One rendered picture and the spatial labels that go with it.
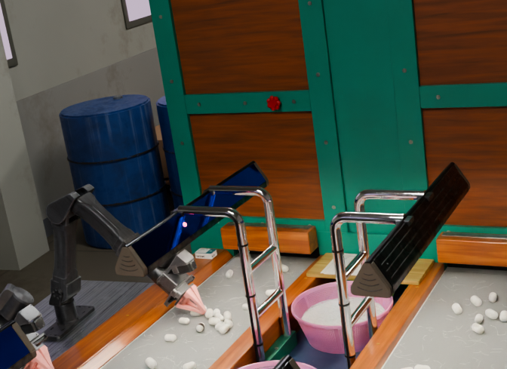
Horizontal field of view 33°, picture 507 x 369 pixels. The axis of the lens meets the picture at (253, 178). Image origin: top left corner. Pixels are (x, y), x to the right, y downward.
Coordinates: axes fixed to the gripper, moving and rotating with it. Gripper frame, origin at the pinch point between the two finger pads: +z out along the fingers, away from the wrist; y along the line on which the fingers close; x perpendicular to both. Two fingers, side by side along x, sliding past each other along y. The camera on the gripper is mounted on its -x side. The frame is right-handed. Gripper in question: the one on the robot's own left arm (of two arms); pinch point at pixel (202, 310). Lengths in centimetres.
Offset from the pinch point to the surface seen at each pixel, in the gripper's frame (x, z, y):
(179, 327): 4.3, -1.8, -6.3
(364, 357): -34, 39, -15
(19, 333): -31, -15, -74
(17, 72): 144, -211, 221
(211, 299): 3.9, -1.4, 10.9
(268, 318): -14.0, 15.3, -1.3
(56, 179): 200, -162, 235
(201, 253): 10.4, -15.1, 32.1
